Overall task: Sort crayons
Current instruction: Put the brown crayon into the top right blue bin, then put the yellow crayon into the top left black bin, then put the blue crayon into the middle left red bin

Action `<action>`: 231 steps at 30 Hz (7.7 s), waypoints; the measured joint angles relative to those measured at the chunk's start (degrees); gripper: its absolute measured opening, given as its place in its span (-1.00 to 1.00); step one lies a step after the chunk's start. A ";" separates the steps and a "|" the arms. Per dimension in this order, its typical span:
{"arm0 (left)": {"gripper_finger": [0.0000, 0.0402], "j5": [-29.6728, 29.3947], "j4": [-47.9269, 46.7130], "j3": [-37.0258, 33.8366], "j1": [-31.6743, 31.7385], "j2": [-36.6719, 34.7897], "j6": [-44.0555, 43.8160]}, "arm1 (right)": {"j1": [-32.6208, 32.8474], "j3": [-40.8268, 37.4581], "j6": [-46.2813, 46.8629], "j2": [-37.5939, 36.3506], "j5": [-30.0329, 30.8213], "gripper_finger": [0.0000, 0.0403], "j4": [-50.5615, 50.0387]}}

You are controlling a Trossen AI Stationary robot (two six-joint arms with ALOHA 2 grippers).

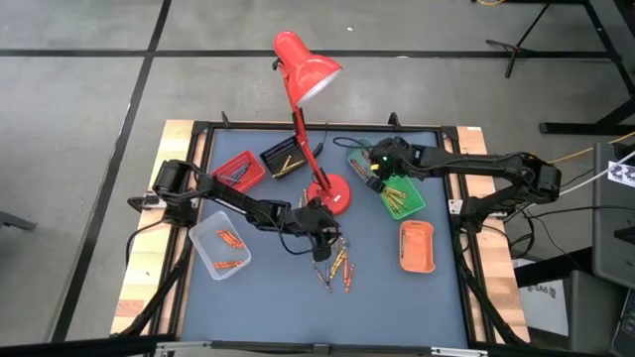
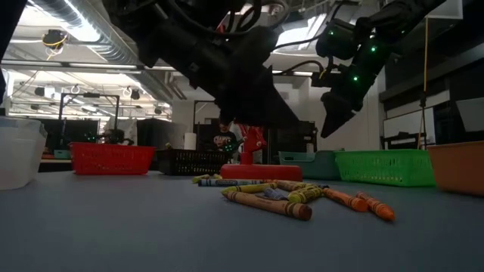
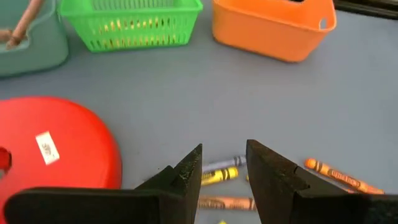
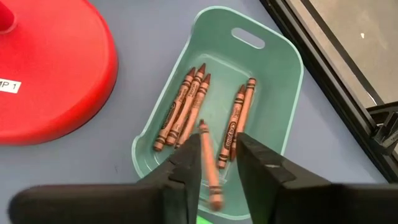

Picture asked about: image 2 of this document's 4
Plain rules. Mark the person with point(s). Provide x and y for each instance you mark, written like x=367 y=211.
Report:
x=225 y=143

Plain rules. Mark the black plastic basket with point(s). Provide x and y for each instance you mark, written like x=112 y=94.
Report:
x=189 y=162

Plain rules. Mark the small teal box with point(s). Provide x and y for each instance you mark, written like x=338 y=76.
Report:
x=62 y=154

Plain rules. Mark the silver ventilation duct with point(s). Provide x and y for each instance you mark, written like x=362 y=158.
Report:
x=113 y=53

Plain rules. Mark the teal plastic bin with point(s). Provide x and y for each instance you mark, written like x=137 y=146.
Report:
x=310 y=166

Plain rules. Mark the green plastic basket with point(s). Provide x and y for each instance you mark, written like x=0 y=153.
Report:
x=382 y=168

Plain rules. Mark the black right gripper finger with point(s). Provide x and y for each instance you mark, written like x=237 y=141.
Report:
x=334 y=109

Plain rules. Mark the red plastic basket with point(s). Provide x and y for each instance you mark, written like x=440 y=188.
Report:
x=109 y=158

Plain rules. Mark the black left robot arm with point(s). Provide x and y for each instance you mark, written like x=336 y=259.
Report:
x=125 y=15

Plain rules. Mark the whiteboard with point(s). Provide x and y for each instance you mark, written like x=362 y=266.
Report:
x=404 y=124

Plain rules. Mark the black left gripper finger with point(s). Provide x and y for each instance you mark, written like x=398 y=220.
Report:
x=257 y=109

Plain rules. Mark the orange plastic bin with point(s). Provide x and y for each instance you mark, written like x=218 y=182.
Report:
x=457 y=168

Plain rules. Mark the clear plastic bin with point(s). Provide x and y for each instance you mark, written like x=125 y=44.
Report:
x=20 y=158

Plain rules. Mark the black ceiling-mounted device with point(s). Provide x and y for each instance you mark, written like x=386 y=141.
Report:
x=54 y=38

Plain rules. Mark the red desk lamp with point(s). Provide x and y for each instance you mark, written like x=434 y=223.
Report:
x=261 y=172

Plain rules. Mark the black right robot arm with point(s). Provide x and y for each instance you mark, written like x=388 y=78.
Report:
x=397 y=15

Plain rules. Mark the black cabinet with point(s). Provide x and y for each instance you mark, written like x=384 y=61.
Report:
x=298 y=143

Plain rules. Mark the blue crayon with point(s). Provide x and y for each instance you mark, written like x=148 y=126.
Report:
x=323 y=186
x=227 y=182
x=273 y=193

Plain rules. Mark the orange crayon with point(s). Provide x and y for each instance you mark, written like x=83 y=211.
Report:
x=346 y=200
x=376 y=207

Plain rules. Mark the white paper roll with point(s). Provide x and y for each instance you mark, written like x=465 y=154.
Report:
x=190 y=141

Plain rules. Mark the black metal rack frame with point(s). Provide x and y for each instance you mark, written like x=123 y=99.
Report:
x=90 y=94

